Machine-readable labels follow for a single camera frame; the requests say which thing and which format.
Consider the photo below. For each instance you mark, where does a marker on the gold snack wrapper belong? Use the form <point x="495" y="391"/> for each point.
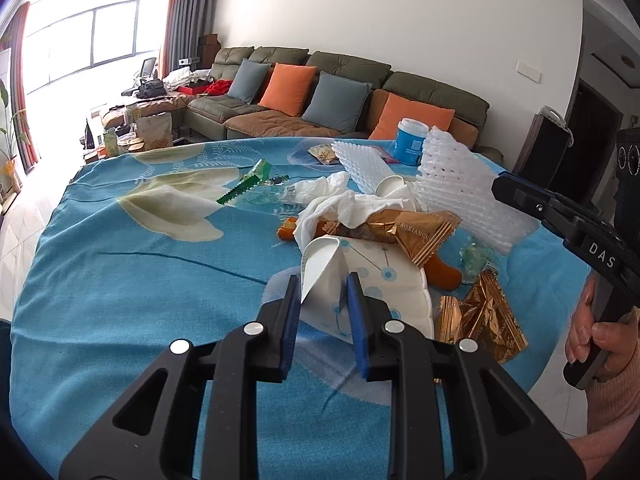
<point x="418" y="234"/>

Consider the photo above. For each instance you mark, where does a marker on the small white foam net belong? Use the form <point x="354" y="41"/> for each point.
<point x="363" y="163"/>

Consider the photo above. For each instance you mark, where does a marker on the blue floral tablecloth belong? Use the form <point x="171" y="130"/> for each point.
<point x="139" y="254"/>

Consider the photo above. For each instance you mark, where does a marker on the orange peel piece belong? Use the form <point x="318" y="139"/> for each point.
<point x="442" y="276"/>

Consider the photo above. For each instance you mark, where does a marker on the white dotted paper cup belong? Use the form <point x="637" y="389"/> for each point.
<point x="384" y="272"/>

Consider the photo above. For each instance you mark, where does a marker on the pink sleeve forearm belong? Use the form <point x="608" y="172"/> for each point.
<point x="613" y="408"/>

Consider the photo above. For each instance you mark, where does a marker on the grey blue cushion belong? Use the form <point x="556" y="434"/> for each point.
<point x="337" y="103"/>
<point x="248" y="81"/>

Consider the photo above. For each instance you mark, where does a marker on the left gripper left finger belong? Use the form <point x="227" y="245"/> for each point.
<point x="195" y="407"/>

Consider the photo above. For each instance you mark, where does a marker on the cluttered coffee table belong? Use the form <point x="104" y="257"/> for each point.
<point x="132" y="128"/>

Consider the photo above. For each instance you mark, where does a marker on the large white foam net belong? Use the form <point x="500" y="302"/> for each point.
<point x="451" y="177"/>

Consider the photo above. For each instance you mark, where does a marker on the orange cushion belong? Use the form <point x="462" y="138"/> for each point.
<point x="397" y="108"/>
<point x="288" y="88"/>

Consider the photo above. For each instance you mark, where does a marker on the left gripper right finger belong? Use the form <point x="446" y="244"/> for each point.
<point x="455" y="412"/>

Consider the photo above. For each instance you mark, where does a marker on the green brown sofa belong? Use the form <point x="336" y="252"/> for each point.
<point x="213" y="115"/>

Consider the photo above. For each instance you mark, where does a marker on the crumpled gold wrapper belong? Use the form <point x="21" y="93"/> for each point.
<point x="483" y="315"/>

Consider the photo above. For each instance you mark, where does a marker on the red cookie packet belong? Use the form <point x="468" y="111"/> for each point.
<point x="386" y="156"/>

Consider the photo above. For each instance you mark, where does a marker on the white crumpled tissue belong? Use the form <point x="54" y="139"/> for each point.
<point x="330" y="198"/>

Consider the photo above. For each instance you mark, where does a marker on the right hand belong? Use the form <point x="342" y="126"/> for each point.
<point x="618" y="339"/>

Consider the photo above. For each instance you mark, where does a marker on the orange grey curtain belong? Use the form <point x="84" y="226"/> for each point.
<point x="186" y="22"/>

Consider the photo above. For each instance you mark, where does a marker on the blue cup white lid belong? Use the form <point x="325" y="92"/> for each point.
<point x="407" y="148"/>

